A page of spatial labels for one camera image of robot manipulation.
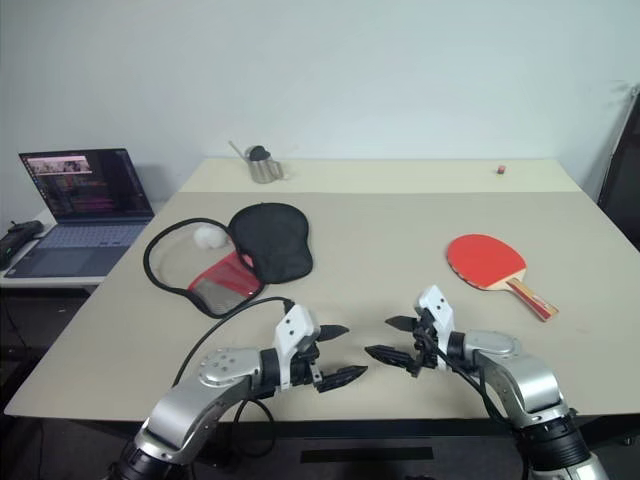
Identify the red table tennis paddle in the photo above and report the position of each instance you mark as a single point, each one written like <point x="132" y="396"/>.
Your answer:
<point x="480" y="257"/>

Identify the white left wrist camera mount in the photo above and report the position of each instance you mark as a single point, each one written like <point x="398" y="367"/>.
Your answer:
<point x="295" y="325"/>

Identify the small red and black object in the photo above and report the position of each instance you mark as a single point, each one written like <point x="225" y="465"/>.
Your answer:
<point x="500" y="169"/>

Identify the black object in cup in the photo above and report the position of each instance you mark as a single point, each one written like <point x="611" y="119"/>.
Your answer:
<point x="259" y="151"/>

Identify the black caster wheel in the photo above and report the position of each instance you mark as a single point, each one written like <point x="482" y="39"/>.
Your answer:
<point x="627" y="440"/>

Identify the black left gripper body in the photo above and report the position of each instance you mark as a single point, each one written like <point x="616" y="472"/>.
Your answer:
<point x="306" y="367"/>

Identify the black device with green light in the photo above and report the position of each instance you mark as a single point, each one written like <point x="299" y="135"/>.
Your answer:
<point x="17" y="237"/>

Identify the open blue-grey laptop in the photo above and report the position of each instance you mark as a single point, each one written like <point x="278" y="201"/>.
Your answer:
<point x="85" y="240"/>

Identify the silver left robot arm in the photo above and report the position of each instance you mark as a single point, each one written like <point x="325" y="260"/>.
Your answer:
<point x="190" y="400"/>

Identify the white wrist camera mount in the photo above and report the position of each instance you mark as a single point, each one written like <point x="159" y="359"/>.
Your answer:
<point x="295" y="325"/>
<point x="437" y="307"/>

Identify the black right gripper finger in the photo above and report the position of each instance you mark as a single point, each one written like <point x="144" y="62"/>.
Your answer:
<point x="392" y="355"/>
<point x="402" y="323"/>

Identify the black office chair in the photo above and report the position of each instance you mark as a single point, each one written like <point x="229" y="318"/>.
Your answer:
<point x="622" y="175"/>

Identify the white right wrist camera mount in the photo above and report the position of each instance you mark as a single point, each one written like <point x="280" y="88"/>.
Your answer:
<point x="437" y="307"/>

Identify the thin pale stick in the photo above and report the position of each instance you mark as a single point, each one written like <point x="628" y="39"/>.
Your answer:
<point x="237" y="149"/>

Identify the black and red paddle case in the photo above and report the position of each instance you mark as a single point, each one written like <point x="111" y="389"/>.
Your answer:
<point x="275" y="240"/>

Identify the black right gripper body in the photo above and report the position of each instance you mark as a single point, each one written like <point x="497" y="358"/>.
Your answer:
<point x="427" y="347"/>

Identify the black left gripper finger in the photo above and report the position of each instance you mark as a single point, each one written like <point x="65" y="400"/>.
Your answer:
<point x="332" y="331"/>
<point x="345" y="376"/>

